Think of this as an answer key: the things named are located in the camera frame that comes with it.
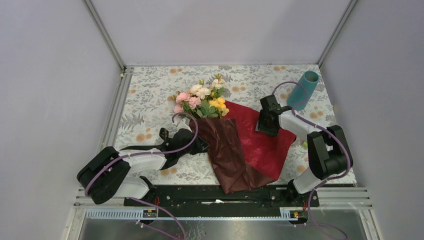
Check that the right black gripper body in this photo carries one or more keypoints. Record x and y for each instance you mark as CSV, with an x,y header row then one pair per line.
x,y
263,124

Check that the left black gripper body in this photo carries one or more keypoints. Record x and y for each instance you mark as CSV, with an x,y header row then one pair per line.
x,y
194,148

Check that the black gold-lettered ribbon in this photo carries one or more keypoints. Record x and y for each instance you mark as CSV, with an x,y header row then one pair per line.
x,y
155,142

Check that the flower bouquet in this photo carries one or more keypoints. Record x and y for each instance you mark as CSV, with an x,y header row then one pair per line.
x,y
204,101

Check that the red and brown wrapping paper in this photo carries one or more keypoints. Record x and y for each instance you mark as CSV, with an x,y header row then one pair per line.
x,y
241,157

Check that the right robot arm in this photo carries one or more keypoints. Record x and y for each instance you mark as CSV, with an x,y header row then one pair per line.
x,y
328,151

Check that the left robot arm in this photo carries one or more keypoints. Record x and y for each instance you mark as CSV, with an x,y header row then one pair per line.
x,y
108,174

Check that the teal cylindrical vase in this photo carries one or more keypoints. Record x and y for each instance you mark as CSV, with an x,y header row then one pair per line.
x,y
303,90

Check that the floral patterned table mat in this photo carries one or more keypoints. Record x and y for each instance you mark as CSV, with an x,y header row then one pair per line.
x,y
149,106

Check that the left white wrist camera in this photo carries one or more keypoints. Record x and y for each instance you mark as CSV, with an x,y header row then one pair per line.
x,y
182,123

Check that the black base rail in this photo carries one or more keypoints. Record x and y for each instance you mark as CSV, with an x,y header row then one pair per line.
x,y
210,201

